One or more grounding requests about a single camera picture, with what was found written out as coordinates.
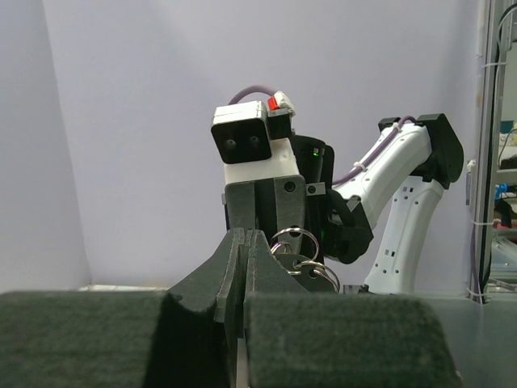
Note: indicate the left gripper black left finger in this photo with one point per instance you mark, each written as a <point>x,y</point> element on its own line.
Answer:
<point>183,337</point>

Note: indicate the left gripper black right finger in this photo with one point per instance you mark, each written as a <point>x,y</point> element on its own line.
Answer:
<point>299,339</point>

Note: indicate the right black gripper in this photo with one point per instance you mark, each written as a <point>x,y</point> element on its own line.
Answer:
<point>273,204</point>

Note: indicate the silver key organiser with rings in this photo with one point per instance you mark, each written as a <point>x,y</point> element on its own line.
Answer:
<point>297,250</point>

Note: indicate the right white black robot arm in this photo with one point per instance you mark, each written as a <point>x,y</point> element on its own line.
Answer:
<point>407,171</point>

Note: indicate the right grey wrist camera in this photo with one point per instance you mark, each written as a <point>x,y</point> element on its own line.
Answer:
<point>254,139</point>

